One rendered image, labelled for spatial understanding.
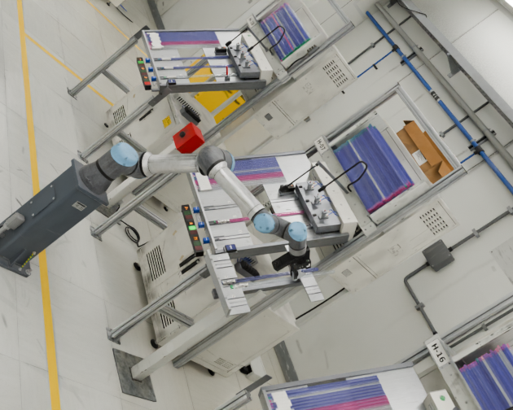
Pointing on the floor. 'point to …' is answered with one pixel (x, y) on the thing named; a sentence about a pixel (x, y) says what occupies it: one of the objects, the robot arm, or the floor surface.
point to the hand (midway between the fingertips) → (291, 277)
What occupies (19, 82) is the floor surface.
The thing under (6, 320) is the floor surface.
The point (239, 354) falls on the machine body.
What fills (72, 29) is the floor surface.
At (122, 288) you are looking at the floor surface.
